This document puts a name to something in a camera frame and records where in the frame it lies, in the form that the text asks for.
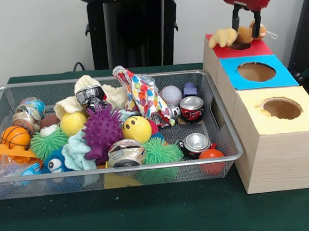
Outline purple toy block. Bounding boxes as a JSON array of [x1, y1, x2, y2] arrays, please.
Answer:
[[181, 82, 198, 98]]

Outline black cable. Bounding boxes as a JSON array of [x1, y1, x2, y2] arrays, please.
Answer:
[[72, 61, 85, 72]]

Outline red ball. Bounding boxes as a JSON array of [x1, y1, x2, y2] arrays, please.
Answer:
[[198, 148, 226, 176]]

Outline brown plush toy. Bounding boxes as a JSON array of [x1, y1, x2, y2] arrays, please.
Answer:
[[235, 19, 278, 44]]

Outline white baseball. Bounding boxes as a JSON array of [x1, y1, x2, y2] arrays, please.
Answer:
[[159, 84, 184, 105]]

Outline wooden box with three holes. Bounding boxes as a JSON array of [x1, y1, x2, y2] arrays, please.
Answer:
[[200, 25, 309, 197]]

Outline green stringy puffer ball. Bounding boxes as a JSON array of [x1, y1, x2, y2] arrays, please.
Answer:
[[140, 134, 185, 166]]

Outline crushed red can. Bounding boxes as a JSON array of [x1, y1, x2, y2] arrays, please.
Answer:
[[179, 94, 207, 125]]

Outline silver mesh bin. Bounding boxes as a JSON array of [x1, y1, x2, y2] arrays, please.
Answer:
[[0, 65, 248, 201]]

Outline black chair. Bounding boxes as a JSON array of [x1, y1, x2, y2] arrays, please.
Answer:
[[281, 0, 309, 70]]

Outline orange basketball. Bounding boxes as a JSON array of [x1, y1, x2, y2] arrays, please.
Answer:
[[0, 124, 32, 152]]

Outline white cloth with coloured dots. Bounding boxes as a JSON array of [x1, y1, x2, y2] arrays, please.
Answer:
[[112, 61, 176, 131]]

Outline yellow plush duck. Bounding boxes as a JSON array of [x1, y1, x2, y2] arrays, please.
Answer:
[[207, 27, 240, 49]]

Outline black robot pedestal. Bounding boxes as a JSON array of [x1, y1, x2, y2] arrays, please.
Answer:
[[77, 0, 195, 73]]

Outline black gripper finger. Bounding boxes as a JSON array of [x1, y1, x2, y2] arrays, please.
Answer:
[[231, 5, 244, 31], [250, 9, 264, 38]]

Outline crushed black can silver lid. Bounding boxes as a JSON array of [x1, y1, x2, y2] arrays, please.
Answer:
[[181, 131, 213, 161]]

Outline yellow smiley ball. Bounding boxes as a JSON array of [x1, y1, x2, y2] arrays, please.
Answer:
[[121, 114, 153, 145]]

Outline purple spiky rubber toy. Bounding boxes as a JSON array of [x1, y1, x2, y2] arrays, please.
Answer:
[[79, 103, 126, 166]]

